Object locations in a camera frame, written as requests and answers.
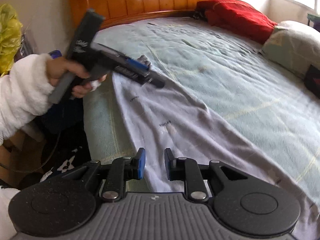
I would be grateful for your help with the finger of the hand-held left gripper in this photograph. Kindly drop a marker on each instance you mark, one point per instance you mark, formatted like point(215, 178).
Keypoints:
point(137, 63)
point(150, 80)

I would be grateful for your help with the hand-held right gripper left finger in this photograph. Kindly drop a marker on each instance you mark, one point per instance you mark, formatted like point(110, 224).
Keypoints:
point(142, 163)

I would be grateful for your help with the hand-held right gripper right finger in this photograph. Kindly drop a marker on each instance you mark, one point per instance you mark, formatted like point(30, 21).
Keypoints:
point(168, 166)

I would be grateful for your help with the grey pants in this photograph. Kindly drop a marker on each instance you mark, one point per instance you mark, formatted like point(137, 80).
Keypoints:
point(187, 135)

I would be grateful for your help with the person's left hand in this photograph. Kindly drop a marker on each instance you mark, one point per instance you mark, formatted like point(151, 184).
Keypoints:
point(62, 68)

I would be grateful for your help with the blue plastic object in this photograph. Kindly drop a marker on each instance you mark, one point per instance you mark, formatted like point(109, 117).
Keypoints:
point(55, 54)

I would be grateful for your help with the yellow plastic bag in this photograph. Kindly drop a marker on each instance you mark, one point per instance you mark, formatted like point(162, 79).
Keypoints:
point(8, 37)

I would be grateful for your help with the green plaid blanket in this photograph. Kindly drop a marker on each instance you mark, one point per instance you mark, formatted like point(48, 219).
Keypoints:
point(225, 67)

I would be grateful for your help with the black white patterned clothing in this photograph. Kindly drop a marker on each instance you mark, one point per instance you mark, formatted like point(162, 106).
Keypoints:
point(65, 165)

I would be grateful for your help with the red quilt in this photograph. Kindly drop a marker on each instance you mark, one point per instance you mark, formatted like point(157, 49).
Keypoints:
point(235, 17)

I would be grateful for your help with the person's white fleece robe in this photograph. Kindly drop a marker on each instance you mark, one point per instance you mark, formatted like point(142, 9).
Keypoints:
point(6, 212)

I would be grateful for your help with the grey pillow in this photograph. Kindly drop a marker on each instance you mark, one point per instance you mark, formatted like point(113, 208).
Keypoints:
point(292, 45)

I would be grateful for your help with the black pouch with red print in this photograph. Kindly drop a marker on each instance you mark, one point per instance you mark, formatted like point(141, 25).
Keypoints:
point(313, 80)

